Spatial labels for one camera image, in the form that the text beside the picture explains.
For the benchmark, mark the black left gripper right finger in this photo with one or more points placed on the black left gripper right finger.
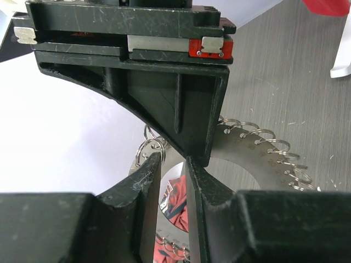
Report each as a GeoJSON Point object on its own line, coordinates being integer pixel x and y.
{"type": "Point", "coordinates": [264, 226]}

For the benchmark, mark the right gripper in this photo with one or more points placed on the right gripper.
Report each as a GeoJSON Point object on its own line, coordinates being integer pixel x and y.
{"type": "Point", "coordinates": [181, 102]}

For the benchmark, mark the white rack foot bar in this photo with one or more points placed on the white rack foot bar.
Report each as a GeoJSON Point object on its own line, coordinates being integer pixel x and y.
{"type": "Point", "coordinates": [341, 66]}

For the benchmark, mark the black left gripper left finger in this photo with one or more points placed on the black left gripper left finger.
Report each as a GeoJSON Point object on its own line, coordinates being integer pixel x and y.
{"type": "Point", "coordinates": [118, 225]}

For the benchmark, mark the red cloth on hanger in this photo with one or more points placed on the red cloth on hanger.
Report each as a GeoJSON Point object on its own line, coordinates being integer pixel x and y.
{"type": "Point", "coordinates": [335, 8]}

